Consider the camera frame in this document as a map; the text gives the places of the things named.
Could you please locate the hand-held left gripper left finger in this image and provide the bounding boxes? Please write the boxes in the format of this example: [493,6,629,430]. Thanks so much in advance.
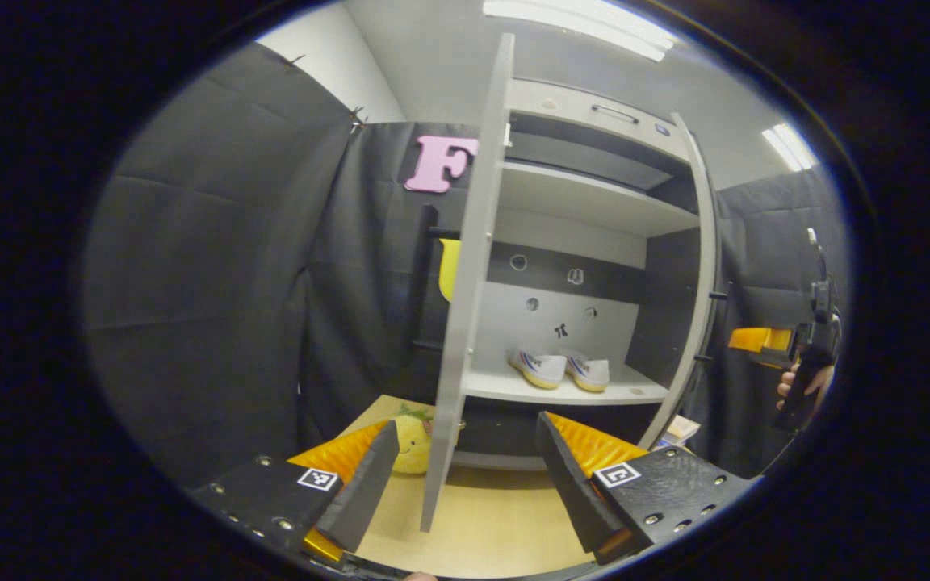
[191,420,401,566]

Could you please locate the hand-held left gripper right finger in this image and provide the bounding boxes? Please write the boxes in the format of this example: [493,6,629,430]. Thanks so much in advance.
[536,410,758,567]

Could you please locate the white shoe cabinet door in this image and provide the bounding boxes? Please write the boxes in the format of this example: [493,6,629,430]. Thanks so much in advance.
[637,111,723,451]
[420,32,516,533]

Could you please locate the white striped canvas shoe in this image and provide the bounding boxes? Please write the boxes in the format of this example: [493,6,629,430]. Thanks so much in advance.
[507,347,569,391]
[565,353,611,395]

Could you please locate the white and grey shoe cabinet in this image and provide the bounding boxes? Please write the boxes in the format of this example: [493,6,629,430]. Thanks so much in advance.
[425,77,722,473]

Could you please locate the yellow plush toy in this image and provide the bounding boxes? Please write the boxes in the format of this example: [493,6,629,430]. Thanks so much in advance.
[390,402,436,476]

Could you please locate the white paper booklet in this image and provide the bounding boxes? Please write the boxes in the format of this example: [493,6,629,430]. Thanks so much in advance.
[656,414,702,450]

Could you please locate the small ceiling light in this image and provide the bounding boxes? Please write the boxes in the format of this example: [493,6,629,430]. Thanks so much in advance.
[760,121,819,173]

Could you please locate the black backdrop cloth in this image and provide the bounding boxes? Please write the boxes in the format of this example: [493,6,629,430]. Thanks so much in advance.
[80,42,852,487]

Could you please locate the large ceiling light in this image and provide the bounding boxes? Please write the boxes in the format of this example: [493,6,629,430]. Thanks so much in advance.
[481,0,678,63]

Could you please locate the black door handle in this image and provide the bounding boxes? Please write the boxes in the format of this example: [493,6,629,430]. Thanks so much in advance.
[412,205,440,354]

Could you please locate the metal drawer handle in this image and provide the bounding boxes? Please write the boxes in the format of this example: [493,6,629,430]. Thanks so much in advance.
[591,102,641,125]

